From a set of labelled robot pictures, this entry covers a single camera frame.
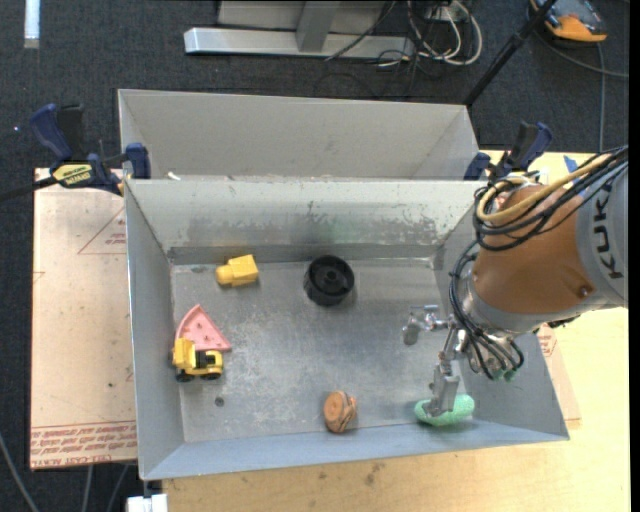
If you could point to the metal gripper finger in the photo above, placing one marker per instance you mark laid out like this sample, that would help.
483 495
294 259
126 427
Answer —
442 389
419 324

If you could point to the green sponge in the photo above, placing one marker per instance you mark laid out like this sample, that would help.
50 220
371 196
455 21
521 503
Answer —
457 411

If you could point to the brown wooden toy piece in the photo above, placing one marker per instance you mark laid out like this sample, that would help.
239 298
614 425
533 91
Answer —
339 411

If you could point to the grey metal bin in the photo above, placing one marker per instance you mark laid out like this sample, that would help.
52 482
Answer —
300 350

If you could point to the yellow toy block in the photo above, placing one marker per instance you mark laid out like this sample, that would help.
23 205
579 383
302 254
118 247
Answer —
239 271

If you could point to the pink triangular wedge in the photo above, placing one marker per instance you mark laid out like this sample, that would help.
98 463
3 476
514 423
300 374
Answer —
202 330

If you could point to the yellow toy truck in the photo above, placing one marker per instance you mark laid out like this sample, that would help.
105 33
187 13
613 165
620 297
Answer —
192 361

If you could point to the brown cardboard board, red print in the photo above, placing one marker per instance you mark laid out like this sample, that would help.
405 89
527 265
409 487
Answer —
80 325

